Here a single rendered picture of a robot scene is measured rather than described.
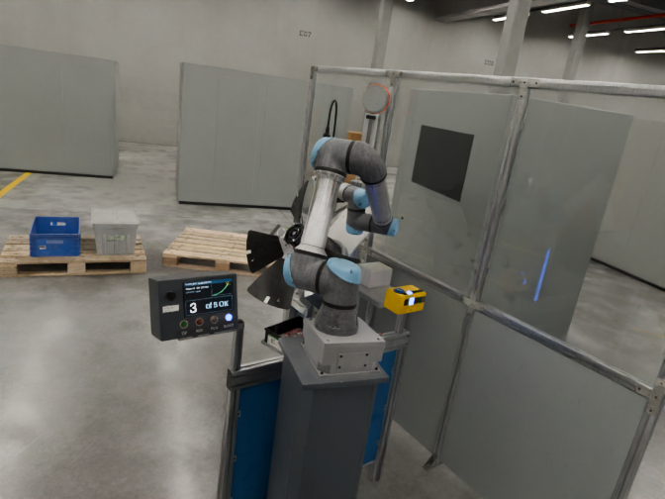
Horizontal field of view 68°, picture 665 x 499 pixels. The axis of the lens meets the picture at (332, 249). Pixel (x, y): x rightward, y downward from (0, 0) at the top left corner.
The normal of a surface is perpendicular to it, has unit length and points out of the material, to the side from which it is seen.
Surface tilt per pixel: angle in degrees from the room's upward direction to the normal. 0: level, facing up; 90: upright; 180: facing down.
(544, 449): 90
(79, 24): 90
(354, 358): 90
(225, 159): 90
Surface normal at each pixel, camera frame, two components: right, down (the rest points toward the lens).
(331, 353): 0.34, 0.33
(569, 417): -0.81, 0.07
